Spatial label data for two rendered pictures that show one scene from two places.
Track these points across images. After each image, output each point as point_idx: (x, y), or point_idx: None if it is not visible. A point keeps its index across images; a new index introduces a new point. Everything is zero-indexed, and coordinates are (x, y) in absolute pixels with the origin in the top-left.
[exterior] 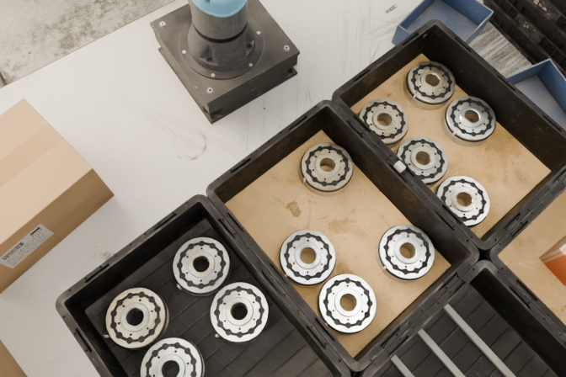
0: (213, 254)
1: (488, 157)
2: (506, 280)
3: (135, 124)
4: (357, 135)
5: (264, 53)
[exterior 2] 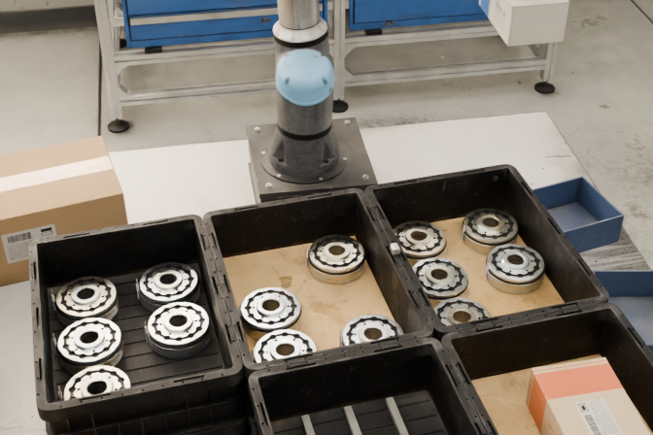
0: (184, 278)
1: (522, 307)
2: (446, 359)
3: (188, 212)
4: (370, 218)
5: (340, 175)
